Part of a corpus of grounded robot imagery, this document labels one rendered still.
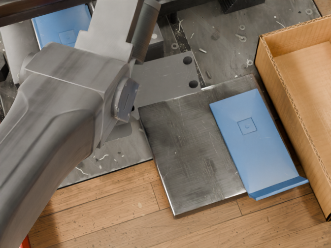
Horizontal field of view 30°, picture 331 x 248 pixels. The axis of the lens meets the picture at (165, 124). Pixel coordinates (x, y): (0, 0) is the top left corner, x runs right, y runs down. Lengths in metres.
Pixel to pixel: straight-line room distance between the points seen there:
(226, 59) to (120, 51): 0.38
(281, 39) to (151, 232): 0.32
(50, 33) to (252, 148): 0.30
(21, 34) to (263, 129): 0.34
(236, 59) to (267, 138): 0.14
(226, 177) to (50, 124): 0.41
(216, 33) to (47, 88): 0.50
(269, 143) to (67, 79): 0.41
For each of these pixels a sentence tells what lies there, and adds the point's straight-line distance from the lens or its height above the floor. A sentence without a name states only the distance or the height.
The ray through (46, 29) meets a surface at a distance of 0.83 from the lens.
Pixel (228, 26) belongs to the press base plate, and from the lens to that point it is 0.93.
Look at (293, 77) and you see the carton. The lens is 0.89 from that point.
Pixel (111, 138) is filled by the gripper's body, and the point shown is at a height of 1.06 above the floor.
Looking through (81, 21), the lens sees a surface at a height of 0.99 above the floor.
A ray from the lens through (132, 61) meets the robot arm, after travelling 0.56.
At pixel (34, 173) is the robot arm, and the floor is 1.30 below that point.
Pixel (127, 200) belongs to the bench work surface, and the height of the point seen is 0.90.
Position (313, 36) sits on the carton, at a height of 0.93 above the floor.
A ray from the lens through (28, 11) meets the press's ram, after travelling 0.69.
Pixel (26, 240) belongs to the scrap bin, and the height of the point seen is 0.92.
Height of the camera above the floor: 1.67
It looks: 65 degrees down
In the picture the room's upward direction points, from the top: 3 degrees counter-clockwise
